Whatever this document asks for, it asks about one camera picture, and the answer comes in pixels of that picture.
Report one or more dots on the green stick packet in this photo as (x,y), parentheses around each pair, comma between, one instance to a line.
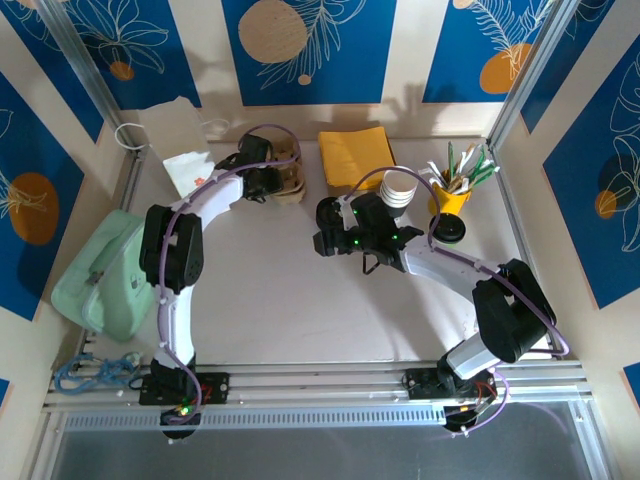
(479,162)
(487,174)
(452,157)

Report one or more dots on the small white plug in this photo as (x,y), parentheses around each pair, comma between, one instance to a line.
(134,357)

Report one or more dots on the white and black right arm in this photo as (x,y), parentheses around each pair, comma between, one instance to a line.
(435,272)

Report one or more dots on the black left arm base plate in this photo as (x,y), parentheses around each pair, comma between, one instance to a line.
(217,387)

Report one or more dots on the stack of yellow napkins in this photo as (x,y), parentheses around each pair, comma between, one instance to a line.
(355,155)

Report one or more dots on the aluminium corner post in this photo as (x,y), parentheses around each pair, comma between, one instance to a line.
(530,65)
(85,65)

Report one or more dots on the stack of paper cups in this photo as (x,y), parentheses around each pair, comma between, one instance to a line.
(400,192)

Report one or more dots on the white stick packet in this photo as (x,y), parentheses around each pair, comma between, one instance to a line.
(466,159)
(437,170)

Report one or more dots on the wooden stirrers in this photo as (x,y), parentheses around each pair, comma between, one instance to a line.
(457,182)

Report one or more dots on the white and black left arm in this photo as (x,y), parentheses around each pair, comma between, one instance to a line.
(177,310)

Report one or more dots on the aluminium side rail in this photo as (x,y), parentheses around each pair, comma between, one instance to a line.
(515,215)
(131,180)

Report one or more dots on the light green zip case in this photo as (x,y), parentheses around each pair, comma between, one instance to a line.
(100,280)

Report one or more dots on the yellow holder cup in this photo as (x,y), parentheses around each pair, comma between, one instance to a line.
(447,202)

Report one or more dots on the aluminium front rail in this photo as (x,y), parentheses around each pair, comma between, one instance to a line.
(320,380)

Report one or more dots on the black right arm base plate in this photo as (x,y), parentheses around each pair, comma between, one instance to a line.
(420,385)

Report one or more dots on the flower-print paper takeout bag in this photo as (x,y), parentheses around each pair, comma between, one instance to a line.
(170,135)

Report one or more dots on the stack of black cup lids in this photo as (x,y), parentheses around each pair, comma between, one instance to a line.
(327,212)

